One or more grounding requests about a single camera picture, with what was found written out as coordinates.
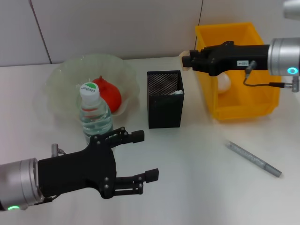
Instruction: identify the grey marker pen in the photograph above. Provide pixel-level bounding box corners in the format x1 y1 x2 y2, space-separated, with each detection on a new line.
225 140 282 178

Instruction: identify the left arm plug cable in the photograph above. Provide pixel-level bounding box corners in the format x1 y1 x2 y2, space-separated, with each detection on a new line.
42 143 67 205

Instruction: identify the yellow plastic bin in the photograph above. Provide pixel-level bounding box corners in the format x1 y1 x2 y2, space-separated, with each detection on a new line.
195 22 283 121

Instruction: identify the clear green-label water bottle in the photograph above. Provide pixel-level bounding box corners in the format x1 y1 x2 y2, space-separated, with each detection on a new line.
79 82 114 146

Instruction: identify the black mesh pen holder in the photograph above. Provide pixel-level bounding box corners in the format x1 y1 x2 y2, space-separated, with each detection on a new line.
147 69 185 129

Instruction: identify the white paper ball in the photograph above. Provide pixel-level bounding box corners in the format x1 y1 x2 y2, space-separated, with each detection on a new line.
217 73 232 94

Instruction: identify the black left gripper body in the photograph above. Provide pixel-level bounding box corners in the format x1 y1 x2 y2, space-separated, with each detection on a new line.
37 134 118 200

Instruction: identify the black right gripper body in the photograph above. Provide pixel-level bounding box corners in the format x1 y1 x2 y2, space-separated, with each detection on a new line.
205 41 270 77

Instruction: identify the pale green glass fruit plate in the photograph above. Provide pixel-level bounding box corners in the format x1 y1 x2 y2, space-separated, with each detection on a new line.
44 53 141 122

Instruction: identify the arm plug cable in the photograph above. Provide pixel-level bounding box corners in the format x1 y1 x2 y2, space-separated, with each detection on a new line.
42 143 67 205
242 60 300 93

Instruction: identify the beige barcode eraser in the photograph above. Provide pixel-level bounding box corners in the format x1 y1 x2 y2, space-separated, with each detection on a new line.
179 50 193 72

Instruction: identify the right wrist camera housing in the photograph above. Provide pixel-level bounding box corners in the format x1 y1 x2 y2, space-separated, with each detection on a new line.
282 0 300 19

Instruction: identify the right arm plug cable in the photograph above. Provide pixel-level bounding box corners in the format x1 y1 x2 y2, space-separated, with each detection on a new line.
242 60 300 93

